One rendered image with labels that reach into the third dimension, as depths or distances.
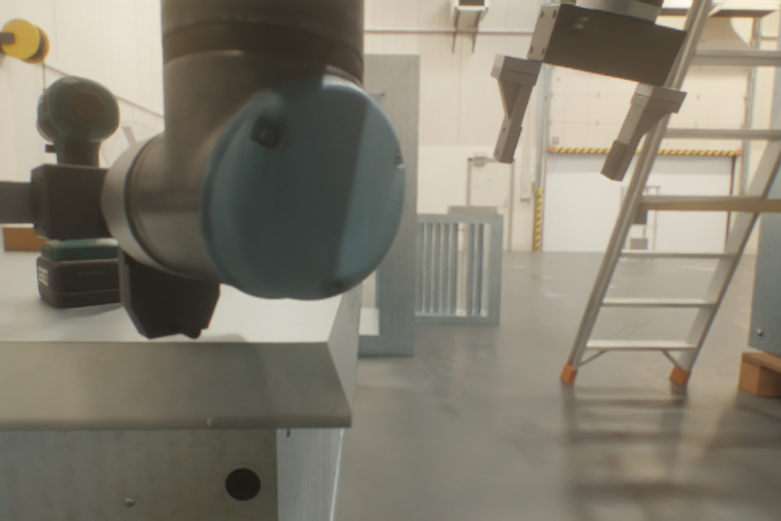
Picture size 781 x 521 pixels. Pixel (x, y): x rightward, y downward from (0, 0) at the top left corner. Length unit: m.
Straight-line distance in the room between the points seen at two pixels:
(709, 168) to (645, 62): 12.19
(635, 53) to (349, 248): 0.39
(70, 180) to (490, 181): 10.07
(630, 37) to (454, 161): 9.74
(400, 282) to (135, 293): 1.98
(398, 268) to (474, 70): 8.80
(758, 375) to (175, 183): 2.40
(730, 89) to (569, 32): 12.48
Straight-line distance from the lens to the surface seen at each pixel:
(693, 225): 12.46
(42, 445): 0.47
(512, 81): 0.46
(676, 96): 0.55
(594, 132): 11.15
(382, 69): 2.34
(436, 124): 10.30
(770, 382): 2.50
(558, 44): 0.47
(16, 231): 1.41
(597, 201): 11.27
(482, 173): 10.26
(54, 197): 0.34
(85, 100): 0.54
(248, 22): 0.19
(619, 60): 0.50
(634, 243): 9.52
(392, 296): 2.26
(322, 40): 0.19
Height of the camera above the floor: 0.75
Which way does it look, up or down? 6 degrees down
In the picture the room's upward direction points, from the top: 1 degrees clockwise
